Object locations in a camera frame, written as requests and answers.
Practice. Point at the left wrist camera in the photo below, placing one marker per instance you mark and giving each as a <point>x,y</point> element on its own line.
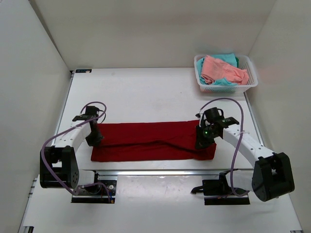
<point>91,112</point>

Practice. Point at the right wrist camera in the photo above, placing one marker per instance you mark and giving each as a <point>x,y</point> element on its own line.
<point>210,115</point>

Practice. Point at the aluminium rail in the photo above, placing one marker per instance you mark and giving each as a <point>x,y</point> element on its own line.
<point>166,172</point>

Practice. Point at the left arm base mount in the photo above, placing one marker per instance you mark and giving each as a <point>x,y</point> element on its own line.
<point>104,192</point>

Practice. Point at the white plastic laundry basket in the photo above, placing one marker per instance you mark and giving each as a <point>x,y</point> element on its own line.
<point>244,64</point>

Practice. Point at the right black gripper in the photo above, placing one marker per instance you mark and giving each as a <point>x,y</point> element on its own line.
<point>200,142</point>

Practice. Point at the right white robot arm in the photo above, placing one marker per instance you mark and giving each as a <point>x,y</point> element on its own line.
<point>272,174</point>

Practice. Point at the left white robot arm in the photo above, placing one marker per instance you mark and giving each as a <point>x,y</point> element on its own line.
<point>58,163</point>

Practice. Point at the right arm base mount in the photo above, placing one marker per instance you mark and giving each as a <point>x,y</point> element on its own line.
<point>218,192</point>

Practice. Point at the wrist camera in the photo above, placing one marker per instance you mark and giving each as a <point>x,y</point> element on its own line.
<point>91,112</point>
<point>210,115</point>

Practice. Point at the red t shirt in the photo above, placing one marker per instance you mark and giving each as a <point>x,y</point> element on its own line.
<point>153,141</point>

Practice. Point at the teal t shirt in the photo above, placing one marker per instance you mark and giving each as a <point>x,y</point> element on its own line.
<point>228,58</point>

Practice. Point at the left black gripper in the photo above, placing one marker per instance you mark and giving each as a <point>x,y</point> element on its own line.
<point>95,141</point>

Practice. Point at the pink t shirt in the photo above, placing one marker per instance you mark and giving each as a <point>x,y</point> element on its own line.
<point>214,69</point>

